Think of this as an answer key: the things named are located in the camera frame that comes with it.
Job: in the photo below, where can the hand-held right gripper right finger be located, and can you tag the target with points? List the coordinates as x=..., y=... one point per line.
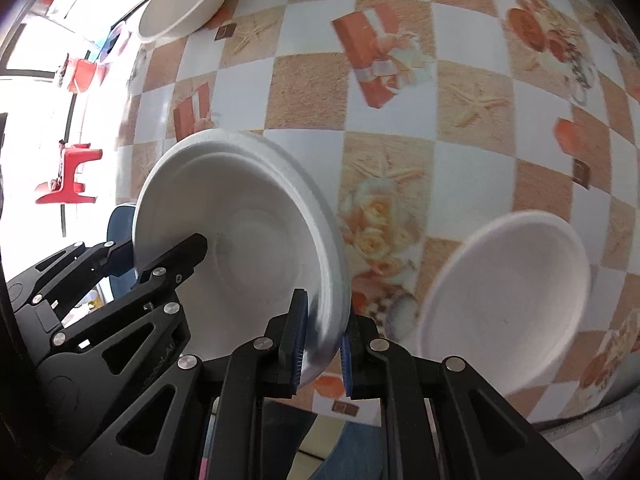
x=346, y=365

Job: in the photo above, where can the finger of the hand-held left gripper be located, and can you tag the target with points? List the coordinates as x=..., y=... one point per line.
x=100, y=256
x=185, y=255

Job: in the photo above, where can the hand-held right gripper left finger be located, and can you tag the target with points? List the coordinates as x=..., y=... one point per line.
x=299, y=345

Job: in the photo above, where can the white foam bowl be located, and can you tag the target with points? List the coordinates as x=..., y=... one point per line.
x=180, y=5
x=505, y=305
x=250, y=210

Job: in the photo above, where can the person's jeans leg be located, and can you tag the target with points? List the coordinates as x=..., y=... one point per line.
x=350, y=455

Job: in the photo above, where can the red plastic stool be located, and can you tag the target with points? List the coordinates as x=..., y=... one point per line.
x=75, y=160

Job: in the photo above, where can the red plastic object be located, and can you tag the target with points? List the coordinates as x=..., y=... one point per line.
x=82, y=75

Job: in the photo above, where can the checkered printed tablecloth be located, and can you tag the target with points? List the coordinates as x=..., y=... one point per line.
x=480, y=35

